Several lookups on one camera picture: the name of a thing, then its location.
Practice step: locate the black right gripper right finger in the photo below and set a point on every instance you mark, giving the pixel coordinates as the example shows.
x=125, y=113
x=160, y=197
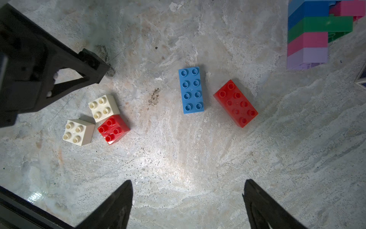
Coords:
x=264, y=212

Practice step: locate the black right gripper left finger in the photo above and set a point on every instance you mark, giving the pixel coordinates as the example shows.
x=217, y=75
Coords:
x=114, y=212

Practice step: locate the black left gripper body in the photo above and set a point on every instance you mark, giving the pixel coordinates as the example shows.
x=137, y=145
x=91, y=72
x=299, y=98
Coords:
x=26, y=50

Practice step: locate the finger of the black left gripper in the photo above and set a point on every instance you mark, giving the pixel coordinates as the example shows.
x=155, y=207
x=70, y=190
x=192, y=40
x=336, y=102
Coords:
x=87, y=64

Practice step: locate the lilac square lego brick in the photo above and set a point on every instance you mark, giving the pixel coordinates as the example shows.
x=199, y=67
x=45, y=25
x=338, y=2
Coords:
x=307, y=58

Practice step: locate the green long lego brick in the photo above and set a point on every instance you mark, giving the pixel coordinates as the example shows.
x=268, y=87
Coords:
x=336, y=26

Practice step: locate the magenta square lego brick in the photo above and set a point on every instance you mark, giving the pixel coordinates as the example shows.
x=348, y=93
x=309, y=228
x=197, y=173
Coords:
x=308, y=40

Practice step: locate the dark blue square lego brick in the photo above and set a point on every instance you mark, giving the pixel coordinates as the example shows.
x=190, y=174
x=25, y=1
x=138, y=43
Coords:
x=306, y=12

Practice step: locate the pink square lego brick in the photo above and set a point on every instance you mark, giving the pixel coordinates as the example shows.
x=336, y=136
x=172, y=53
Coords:
x=356, y=9

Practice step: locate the cream square lego brick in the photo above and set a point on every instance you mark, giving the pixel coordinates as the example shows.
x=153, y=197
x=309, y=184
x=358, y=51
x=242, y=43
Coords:
x=103, y=107
x=78, y=132

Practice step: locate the red square lego brick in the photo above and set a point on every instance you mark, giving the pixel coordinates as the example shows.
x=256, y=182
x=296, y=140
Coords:
x=113, y=129

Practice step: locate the light blue long lego brick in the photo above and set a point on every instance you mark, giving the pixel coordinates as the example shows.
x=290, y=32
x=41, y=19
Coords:
x=191, y=90

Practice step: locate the red long lego brick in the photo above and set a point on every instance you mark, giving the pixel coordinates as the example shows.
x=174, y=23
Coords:
x=235, y=104

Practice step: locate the playing card box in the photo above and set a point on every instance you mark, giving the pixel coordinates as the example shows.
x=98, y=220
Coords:
x=361, y=77

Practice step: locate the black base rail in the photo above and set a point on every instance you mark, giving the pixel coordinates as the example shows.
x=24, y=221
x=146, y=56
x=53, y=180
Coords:
x=17, y=213

